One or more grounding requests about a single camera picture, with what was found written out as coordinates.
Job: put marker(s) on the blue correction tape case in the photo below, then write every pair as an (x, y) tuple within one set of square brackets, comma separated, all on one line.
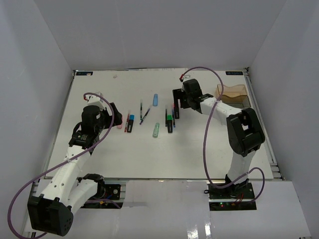
[(155, 100)]

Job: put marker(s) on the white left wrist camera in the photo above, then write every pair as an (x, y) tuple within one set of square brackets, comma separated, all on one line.
[(93, 100)]

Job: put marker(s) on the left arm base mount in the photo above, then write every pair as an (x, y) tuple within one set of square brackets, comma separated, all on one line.
[(108, 197)]

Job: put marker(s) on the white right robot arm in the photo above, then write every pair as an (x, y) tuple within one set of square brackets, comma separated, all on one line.
[(245, 134)]

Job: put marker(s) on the green correction tape case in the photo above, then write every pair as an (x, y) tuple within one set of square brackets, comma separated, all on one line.
[(156, 130)]

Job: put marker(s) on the transparent tiered organizer container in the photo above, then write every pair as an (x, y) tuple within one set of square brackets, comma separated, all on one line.
[(236, 96)]

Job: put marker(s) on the red gel pen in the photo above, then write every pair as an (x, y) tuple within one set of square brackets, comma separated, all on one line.
[(127, 121)]

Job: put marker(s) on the pink cap black highlighter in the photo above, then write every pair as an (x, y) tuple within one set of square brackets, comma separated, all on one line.
[(176, 113)]

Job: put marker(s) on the blue gel pen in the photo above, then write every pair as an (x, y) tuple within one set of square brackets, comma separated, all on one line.
[(173, 118)]

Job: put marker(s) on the purple gel pen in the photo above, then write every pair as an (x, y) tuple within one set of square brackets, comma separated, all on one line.
[(145, 115)]

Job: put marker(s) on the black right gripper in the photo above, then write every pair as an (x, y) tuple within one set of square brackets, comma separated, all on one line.
[(178, 94)]

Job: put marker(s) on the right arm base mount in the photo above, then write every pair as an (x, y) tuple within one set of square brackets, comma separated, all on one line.
[(224, 200)]

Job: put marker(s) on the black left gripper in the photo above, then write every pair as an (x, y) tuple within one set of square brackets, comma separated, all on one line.
[(117, 115)]

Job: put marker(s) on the green gel pen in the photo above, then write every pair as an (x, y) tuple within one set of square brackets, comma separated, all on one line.
[(141, 109)]

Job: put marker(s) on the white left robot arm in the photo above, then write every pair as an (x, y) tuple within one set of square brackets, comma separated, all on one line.
[(54, 209)]

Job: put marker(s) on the blue cap black highlighter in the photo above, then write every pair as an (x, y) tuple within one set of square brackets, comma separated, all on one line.
[(130, 123)]

